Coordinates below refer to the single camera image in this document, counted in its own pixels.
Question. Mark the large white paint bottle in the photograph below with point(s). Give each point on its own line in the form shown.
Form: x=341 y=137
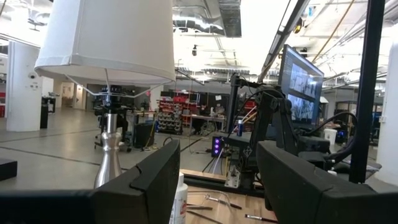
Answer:
x=179 y=202

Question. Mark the red parts bin shelving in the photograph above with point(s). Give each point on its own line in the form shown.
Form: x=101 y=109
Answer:
x=171 y=115

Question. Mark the black box with purple lights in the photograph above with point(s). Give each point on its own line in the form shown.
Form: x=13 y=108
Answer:
x=217 y=146

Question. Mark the white building column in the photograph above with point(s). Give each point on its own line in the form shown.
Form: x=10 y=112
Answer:
x=21 y=93
x=388 y=118

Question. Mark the white-shade silver table lamp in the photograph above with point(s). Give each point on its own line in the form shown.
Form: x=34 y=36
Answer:
x=109 y=46

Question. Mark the black bin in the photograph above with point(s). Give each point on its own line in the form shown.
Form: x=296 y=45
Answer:
x=143 y=135

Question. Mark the black aluminium table frame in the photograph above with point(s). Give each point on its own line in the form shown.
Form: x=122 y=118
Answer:
x=368 y=93

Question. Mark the computer monitor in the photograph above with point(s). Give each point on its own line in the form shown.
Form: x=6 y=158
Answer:
x=300 y=81

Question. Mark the black cabinet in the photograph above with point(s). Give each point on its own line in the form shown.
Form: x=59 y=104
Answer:
x=46 y=112

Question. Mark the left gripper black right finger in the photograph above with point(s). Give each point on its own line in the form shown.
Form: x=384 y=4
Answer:
x=311 y=202

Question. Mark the white bucket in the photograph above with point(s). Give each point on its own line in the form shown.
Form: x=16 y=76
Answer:
x=330 y=137

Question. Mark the blue can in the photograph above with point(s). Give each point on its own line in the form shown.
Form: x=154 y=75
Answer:
x=240 y=128

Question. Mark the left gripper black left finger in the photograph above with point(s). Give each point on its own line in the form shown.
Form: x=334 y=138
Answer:
x=109 y=205

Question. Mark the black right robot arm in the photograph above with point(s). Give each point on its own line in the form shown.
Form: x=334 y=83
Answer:
x=273 y=115

